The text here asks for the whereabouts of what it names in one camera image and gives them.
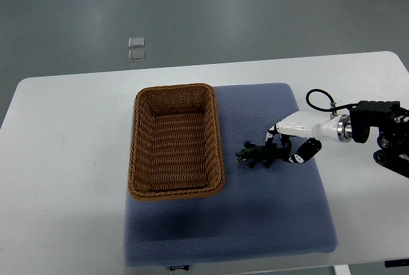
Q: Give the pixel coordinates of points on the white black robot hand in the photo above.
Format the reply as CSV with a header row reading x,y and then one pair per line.
x,y
313,127

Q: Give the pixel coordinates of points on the dark green toy crocodile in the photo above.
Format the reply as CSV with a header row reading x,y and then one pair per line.
x,y
266,154

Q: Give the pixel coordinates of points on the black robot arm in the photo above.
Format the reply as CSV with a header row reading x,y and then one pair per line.
x,y
391,120

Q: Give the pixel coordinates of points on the brown wicker basket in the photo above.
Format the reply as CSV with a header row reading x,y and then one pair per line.
x,y
175,149

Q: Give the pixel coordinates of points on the blue-grey fabric mat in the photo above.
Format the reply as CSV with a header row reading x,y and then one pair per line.
x,y
275,211

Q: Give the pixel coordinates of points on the black table control panel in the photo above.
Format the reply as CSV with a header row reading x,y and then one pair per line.
x,y
396,263

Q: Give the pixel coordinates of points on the lower metal floor plate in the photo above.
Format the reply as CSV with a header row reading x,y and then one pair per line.
x,y
136,55

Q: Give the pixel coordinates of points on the metal floor plate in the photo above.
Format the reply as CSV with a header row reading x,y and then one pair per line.
x,y
136,41
136,55

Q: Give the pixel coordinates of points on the upper metal floor plate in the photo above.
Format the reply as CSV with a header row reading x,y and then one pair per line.
x,y
136,41

